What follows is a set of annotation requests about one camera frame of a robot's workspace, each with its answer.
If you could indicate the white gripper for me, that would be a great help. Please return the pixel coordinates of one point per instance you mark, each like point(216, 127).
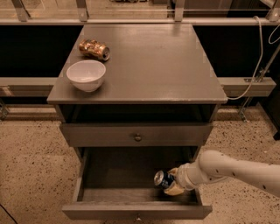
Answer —
point(182, 175)

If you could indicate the blue pepsi can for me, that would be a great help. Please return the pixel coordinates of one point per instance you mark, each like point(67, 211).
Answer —
point(163, 179)

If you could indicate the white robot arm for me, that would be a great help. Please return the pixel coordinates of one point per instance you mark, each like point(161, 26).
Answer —
point(213, 166)

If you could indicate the round brass drawer knob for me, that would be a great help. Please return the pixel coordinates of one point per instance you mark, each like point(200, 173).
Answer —
point(138, 137)

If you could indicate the open grey middle drawer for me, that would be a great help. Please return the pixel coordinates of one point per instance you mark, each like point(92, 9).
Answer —
point(117, 183)

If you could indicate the grey wooden drawer cabinet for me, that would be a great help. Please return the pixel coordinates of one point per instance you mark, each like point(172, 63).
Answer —
point(157, 73)

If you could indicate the closed grey top drawer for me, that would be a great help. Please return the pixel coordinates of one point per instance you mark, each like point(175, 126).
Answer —
point(122, 134)

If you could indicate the crushed orange soda can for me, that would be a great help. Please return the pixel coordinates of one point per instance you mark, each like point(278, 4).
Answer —
point(93, 48)

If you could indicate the white ceramic bowl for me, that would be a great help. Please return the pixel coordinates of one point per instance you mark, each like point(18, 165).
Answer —
point(86, 75)

